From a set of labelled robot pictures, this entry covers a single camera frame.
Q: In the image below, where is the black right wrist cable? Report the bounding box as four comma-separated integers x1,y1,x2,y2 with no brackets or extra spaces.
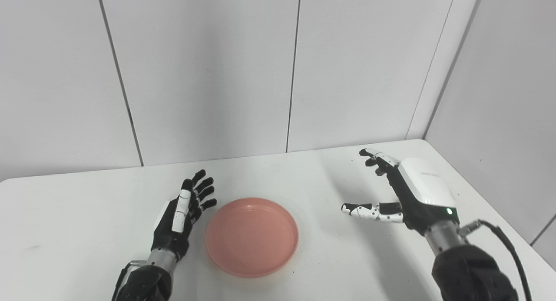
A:
459,219,533,301

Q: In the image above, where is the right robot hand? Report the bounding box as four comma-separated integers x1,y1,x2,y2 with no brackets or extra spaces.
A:
341,148,459,237

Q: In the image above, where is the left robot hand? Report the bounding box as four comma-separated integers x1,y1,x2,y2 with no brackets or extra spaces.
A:
151,169,218,261

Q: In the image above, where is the pink round plate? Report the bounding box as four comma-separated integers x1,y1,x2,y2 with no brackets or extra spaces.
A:
205,197,300,278

